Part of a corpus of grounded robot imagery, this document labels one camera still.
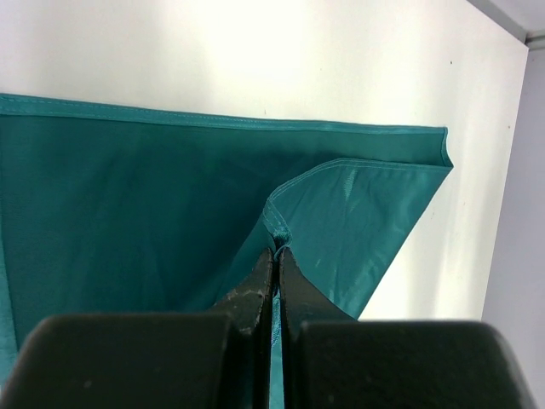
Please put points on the teal cloth napkin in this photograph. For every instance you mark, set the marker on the teal cloth napkin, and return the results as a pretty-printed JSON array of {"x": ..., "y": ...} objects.
[{"x": 120, "y": 210}]

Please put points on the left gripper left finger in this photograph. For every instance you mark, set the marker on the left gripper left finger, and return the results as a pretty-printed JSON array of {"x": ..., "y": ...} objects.
[{"x": 219, "y": 358}]

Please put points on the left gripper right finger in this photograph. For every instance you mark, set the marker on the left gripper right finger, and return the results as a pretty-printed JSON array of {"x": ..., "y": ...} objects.
[{"x": 331, "y": 360}]

